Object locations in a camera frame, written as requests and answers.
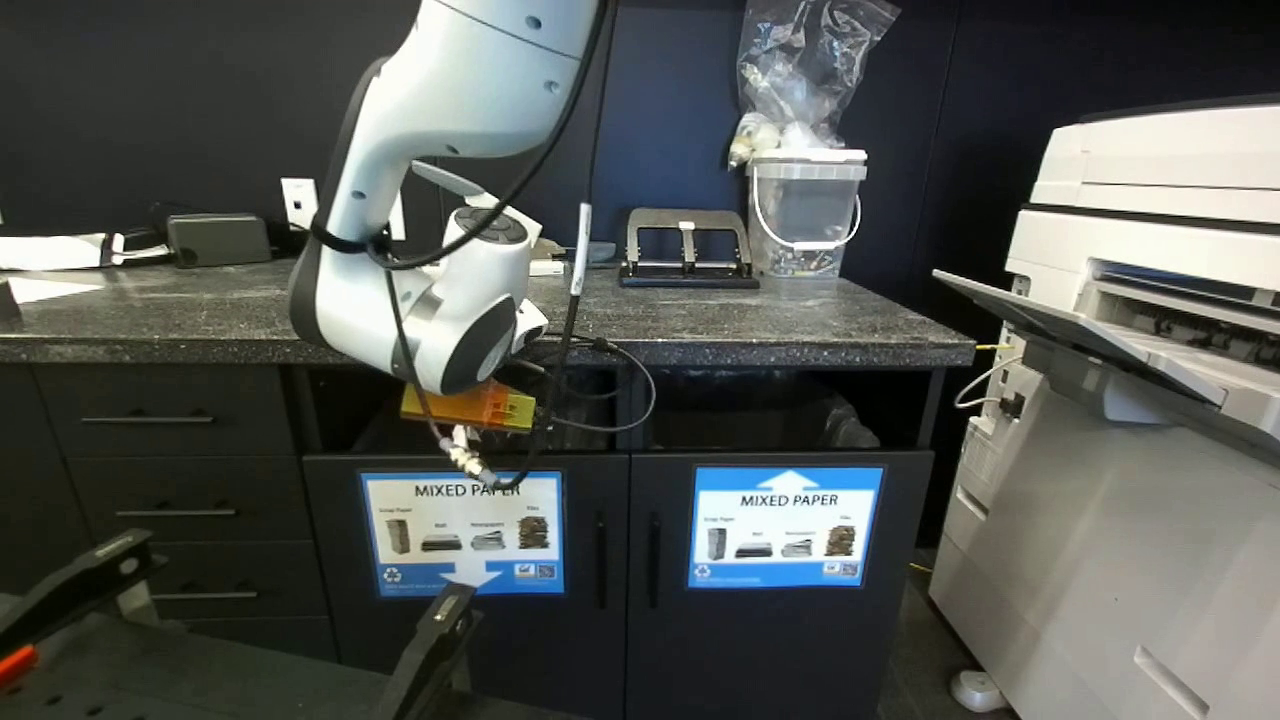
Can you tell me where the translucent bin liner bag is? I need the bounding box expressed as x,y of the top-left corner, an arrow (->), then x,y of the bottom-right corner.
661,382 -> 886,456

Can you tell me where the blue mixed paper label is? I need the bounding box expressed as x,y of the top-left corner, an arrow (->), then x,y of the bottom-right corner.
357,465 -> 571,603
682,459 -> 886,594

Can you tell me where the clear plastic container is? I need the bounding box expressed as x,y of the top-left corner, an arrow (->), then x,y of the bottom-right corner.
744,149 -> 872,284

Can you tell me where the clear plastic bag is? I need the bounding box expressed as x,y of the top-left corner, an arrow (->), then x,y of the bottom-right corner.
723,0 -> 905,172

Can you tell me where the black angled bar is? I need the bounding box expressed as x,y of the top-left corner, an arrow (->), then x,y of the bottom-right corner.
376,581 -> 478,720

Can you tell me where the black box device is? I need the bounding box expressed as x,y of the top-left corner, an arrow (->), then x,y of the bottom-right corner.
162,210 -> 270,266

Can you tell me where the white printer caster wheel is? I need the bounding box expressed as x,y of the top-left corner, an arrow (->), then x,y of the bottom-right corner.
943,669 -> 1012,715

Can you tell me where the black base cabinet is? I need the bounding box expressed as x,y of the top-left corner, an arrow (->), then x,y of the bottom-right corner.
0,354 -> 954,720

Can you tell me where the white office printer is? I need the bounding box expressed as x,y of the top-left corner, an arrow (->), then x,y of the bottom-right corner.
928,94 -> 1280,720

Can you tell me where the dark platform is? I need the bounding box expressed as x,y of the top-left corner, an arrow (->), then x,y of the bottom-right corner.
0,614 -> 405,720

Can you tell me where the white and black desk device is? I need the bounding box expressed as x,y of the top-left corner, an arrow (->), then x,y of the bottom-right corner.
0,228 -> 177,281

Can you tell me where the black frame holder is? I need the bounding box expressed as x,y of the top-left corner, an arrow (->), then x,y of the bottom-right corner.
617,203 -> 763,290

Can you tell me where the white cable sleeve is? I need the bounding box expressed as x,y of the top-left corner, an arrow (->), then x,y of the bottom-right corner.
563,199 -> 594,300

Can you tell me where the yellow cable tag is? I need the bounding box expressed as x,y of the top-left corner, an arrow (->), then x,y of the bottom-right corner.
395,381 -> 539,441

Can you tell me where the black cable silver connector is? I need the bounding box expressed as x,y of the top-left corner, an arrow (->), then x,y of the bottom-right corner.
441,423 -> 509,487

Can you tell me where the long black robot cable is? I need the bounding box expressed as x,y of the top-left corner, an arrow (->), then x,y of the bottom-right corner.
312,0 -> 663,492

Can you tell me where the white printer cable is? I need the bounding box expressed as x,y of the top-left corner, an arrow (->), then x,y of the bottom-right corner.
946,336 -> 1006,416

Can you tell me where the small white wall plate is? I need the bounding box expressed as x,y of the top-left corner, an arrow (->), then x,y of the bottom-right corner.
274,174 -> 329,238

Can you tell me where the silver drawer handle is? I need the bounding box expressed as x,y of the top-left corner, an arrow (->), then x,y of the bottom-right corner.
149,587 -> 259,606
70,412 -> 221,433
108,505 -> 245,523

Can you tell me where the orange handle tip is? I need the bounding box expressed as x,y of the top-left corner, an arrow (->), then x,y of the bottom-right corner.
0,640 -> 39,692

